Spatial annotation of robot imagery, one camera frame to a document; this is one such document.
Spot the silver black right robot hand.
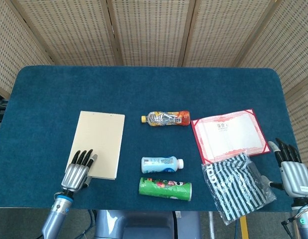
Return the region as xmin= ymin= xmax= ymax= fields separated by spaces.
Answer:
xmin=267 ymin=137 xmax=308 ymax=199

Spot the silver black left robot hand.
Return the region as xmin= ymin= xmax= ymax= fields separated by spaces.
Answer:
xmin=60 ymin=148 xmax=99 ymax=193

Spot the tan spiral notebook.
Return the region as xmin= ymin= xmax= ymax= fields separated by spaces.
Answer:
xmin=69 ymin=111 xmax=126 ymax=180

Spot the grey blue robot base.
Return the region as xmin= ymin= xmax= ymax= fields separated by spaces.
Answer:
xmin=94 ymin=210 xmax=202 ymax=239

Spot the striped cloth in plastic bag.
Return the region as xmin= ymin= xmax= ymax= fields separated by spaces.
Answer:
xmin=201 ymin=152 xmax=277 ymax=226

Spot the red certificate folder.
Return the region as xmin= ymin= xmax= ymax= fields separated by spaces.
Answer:
xmin=190 ymin=108 xmax=271 ymax=165

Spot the white blue milk bottle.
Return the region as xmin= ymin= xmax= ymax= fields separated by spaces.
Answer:
xmin=141 ymin=155 xmax=184 ymax=174

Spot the green chips can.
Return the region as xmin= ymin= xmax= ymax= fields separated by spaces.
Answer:
xmin=138 ymin=176 xmax=193 ymax=201

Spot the clear orange label drink bottle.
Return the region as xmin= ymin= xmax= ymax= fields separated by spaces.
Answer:
xmin=141 ymin=110 xmax=191 ymax=126

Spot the blue felt table cloth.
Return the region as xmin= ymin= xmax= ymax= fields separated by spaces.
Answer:
xmin=0 ymin=65 xmax=308 ymax=212

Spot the woven bamboo folding screen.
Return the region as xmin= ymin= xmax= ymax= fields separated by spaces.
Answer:
xmin=0 ymin=0 xmax=308 ymax=175

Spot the black cable with plug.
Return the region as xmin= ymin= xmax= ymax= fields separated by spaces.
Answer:
xmin=281 ymin=215 xmax=301 ymax=232

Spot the blue cable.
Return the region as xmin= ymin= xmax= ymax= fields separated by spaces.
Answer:
xmin=87 ymin=210 xmax=98 ymax=235

